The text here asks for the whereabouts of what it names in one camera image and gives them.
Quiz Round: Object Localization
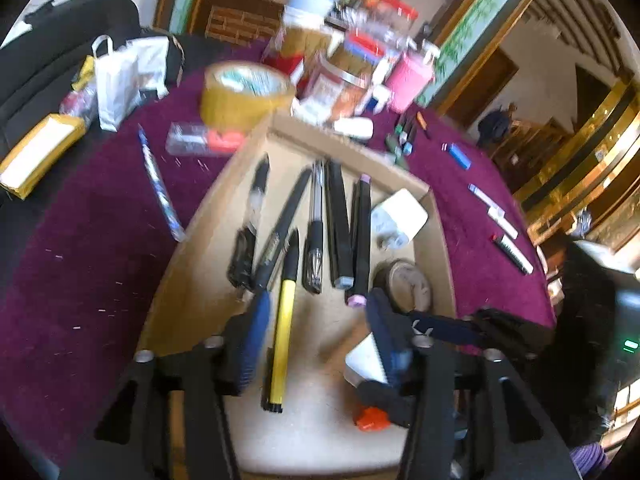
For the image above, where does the yellow wrapped packet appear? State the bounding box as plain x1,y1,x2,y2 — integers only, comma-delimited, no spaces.
0,114,87,202

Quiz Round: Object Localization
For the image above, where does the green bamboo wall panel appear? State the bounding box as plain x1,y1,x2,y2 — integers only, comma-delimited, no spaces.
420,0,541,106

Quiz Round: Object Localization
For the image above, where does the purple tablecloth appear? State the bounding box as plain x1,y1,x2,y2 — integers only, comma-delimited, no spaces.
0,37,558,466

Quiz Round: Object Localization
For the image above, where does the pink plastic container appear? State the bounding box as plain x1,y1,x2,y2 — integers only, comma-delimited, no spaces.
387,52,435,113

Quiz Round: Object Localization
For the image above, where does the round brown tape disc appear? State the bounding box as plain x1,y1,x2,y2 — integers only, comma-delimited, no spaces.
372,259,433,313

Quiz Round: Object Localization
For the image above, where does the white eraser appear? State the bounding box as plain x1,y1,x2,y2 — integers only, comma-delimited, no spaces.
334,117,375,140

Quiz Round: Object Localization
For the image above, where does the black marker blue cap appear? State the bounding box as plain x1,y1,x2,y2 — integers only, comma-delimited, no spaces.
402,117,418,157

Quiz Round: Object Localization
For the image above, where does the cardboard box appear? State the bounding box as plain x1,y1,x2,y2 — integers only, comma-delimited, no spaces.
137,112,458,476

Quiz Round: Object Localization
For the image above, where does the white paper bag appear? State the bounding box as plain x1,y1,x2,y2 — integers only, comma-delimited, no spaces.
91,35,171,132

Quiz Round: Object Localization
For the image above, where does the wooden cabinet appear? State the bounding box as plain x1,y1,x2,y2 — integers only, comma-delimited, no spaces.
192,0,286,46

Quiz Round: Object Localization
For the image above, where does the golden metal railing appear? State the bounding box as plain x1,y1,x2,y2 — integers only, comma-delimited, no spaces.
515,80,640,246

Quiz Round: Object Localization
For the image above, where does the blue patterned pen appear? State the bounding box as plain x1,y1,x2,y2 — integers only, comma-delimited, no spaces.
137,124,186,243

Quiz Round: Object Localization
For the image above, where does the white marker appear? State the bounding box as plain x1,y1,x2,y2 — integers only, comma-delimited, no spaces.
487,206,519,240
492,234,535,276
468,184,496,207

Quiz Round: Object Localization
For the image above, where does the white charger adapter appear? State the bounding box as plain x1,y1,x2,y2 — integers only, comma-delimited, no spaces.
370,189,430,252

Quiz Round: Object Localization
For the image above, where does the clear barrel pen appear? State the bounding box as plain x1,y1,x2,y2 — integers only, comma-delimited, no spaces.
302,160,326,295

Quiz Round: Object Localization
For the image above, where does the brown packing tape roll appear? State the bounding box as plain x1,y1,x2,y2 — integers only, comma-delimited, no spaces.
200,61,297,133

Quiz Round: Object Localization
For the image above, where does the jar with silver band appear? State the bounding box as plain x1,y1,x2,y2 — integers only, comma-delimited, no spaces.
307,45,386,121

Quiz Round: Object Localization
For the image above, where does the black bag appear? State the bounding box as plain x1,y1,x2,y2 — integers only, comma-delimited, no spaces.
0,0,186,161

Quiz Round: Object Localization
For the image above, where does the black marker grey cap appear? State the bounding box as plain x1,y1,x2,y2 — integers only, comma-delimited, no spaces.
324,159,355,290

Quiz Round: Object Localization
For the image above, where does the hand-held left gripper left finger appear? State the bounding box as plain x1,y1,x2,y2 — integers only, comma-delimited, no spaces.
60,290,274,480

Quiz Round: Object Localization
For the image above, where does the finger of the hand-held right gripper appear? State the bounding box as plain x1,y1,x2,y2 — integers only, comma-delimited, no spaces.
407,307,543,358

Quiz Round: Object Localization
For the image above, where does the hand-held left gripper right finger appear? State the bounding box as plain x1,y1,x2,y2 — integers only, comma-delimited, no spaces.
364,287,581,480

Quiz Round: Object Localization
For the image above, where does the black and orange small tool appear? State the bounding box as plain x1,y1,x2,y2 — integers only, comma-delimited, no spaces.
352,379,416,432

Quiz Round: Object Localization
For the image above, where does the white rectangular block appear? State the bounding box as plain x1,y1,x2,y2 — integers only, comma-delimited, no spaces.
345,335,396,386

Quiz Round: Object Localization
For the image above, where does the yellow and black pen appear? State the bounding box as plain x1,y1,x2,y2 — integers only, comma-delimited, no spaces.
260,229,301,415

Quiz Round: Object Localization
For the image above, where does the wooden door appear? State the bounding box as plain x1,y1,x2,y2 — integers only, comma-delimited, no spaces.
445,47,518,128

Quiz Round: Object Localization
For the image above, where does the black marker pink cap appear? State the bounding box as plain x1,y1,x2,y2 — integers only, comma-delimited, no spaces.
345,174,373,307

